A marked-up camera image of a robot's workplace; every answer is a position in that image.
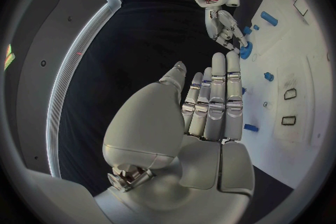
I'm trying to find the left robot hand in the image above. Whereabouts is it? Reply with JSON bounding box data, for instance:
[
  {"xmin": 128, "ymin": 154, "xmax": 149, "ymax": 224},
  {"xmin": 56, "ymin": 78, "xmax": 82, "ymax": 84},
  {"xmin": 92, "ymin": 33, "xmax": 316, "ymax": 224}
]
[{"xmin": 93, "ymin": 50, "xmax": 256, "ymax": 224}]

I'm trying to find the white task board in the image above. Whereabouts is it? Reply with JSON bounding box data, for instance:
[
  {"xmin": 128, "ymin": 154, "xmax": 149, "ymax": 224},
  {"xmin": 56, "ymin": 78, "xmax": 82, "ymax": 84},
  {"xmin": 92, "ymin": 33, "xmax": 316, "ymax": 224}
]
[{"xmin": 236, "ymin": 0, "xmax": 334, "ymax": 189}]

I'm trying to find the long blue cylinder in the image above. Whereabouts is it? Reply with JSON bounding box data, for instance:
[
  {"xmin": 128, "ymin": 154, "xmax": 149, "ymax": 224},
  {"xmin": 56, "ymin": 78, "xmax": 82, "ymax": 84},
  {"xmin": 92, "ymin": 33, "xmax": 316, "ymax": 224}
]
[{"xmin": 259, "ymin": 11, "xmax": 279, "ymax": 27}]

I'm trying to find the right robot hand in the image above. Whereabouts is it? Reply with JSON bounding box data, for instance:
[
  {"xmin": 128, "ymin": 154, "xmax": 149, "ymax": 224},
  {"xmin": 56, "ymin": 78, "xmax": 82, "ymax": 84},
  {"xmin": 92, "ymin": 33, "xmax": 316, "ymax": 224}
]
[{"xmin": 204, "ymin": 6, "xmax": 249, "ymax": 55}]

